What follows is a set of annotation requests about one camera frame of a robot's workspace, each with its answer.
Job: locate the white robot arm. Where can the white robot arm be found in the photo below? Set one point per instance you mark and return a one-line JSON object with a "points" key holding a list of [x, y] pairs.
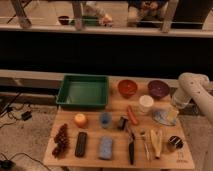
{"points": [[194, 86]]}

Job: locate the green plastic tray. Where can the green plastic tray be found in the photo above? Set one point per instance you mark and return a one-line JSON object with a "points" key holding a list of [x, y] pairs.
{"points": [[84, 91]]}

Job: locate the blue cup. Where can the blue cup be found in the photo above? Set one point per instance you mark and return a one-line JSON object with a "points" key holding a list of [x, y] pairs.
{"points": [[105, 119]]}

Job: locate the orange carrot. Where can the orange carrot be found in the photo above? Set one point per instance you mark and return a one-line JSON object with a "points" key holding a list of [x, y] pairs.
{"points": [[132, 116]]}

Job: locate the white cup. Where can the white cup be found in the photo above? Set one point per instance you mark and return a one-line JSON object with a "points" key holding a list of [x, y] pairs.
{"points": [[145, 103]]}

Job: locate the orange fruit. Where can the orange fruit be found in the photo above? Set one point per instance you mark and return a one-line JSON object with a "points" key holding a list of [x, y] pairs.
{"points": [[80, 120]]}

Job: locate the purple bowl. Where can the purple bowl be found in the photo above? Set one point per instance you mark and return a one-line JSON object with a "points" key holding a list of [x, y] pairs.
{"points": [[158, 89]]}

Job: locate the wooden table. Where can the wooden table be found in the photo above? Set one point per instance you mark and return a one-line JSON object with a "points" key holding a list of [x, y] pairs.
{"points": [[179, 159]]}

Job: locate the blue sponge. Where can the blue sponge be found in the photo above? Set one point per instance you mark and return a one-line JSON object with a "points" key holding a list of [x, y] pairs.
{"points": [[105, 148]]}

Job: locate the metal spoon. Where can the metal spoon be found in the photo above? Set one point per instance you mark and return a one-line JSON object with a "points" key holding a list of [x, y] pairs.
{"points": [[143, 137]]}

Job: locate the red grape bunch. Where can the red grape bunch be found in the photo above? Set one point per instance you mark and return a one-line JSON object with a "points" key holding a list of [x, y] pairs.
{"points": [[62, 141]]}

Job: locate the green background tray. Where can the green background tray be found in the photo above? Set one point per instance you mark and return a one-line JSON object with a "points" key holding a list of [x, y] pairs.
{"points": [[86, 21]]}

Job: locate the yellow banana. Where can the yellow banana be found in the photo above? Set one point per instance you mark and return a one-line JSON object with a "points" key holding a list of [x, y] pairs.
{"points": [[156, 140]]}

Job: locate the dark red background bowl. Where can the dark red background bowl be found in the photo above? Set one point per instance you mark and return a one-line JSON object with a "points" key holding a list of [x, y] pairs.
{"points": [[63, 20]]}

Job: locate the person in background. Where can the person in background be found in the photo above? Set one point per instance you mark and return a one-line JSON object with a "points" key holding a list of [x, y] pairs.
{"points": [[140, 9]]}

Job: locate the black power adapter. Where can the black power adapter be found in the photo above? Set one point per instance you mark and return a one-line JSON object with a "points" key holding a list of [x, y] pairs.
{"points": [[26, 115]]}

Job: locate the dark round tin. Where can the dark round tin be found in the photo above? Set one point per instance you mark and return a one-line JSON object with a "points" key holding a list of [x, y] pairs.
{"points": [[174, 143]]}

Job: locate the black handled knife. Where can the black handled knife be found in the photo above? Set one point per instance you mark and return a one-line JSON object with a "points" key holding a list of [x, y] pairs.
{"points": [[131, 148]]}

